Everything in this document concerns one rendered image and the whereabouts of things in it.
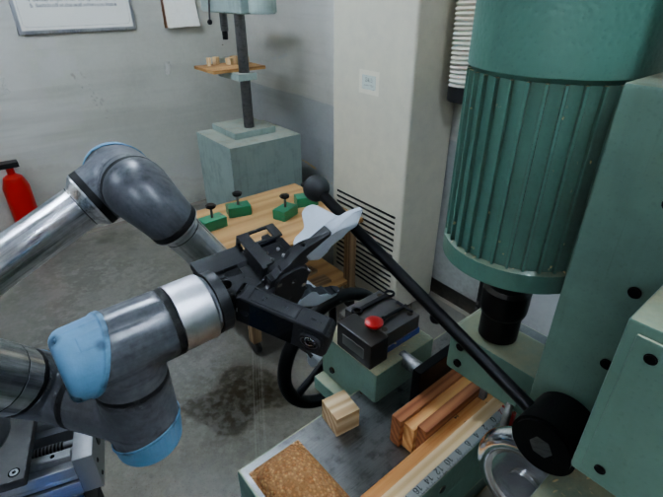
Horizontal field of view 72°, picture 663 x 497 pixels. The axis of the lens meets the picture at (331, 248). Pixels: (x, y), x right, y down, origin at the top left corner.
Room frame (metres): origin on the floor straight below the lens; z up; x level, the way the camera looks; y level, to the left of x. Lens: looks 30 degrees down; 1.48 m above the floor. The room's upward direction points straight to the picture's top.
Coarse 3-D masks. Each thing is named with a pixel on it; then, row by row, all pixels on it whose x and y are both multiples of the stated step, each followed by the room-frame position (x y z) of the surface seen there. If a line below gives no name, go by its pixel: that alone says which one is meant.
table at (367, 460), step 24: (336, 384) 0.59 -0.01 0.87; (408, 384) 0.56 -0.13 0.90; (360, 408) 0.51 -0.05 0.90; (384, 408) 0.51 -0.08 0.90; (312, 432) 0.46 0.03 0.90; (360, 432) 0.46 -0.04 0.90; (384, 432) 0.46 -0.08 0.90; (264, 456) 0.42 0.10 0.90; (336, 456) 0.42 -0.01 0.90; (360, 456) 0.42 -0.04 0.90; (384, 456) 0.42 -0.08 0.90; (240, 480) 0.39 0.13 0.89; (336, 480) 0.38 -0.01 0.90; (360, 480) 0.38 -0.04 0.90
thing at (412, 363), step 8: (400, 352) 0.57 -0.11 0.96; (440, 352) 0.53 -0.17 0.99; (408, 360) 0.55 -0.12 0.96; (416, 360) 0.55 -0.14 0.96; (432, 360) 0.52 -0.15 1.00; (440, 360) 0.52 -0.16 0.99; (408, 368) 0.54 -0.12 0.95; (416, 368) 0.50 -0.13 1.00; (424, 368) 0.50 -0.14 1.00; (432, 368) 0.50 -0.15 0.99; (440, 368) 0.52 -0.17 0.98; (448, 368) 0.53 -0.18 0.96; (416, 376) 0.49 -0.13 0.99; (424, 376) 0.49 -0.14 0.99; (432, 376) 0.51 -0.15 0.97; (440, 376) 0.52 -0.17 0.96; (416, 384) 0.49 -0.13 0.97; (424, 384) 0.49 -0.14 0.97; (432, 384) 0.51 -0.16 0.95; (416, 392) 0.49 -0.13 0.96
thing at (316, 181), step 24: (312, 192) 0.54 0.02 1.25; (360, 240) 0.48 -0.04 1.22; (384, 264) 0.45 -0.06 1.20; (408, 288) 0.42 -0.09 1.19; (432, 312) 0.40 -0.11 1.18; (456, 336) 0.37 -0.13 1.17; (480, 360) 0.35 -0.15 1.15; (504, 384) 0.33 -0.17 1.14; (528, 408) 0.30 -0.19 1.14; (552, 408) 0.29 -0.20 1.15; (576, 408) 0.29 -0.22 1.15; (528, 432) 0.28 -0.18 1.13; (552, 432) 0.27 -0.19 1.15; (576, 432) 0.27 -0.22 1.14; (528, 456) 0.28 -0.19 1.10; (552, 456) 0.26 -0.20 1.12
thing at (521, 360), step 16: (464, 320) 0.52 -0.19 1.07; (480, 336) 0.48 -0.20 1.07; (528, 336) 0.48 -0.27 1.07; (448, 352) 0.50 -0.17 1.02; (464, 352) 0.48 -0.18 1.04; (496, 352) 0.45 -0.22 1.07; (512, 352) 0.45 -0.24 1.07; (528, 352) 0.45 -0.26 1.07; (464, 368) 0.48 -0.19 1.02; (480, 368) 0.46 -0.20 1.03; (512, 368) 0.43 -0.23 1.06; (528, 368) 0.42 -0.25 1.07; (480, 384) 0.46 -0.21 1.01; (496, 384) 0.44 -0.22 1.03; (528, 384) 0.41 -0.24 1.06
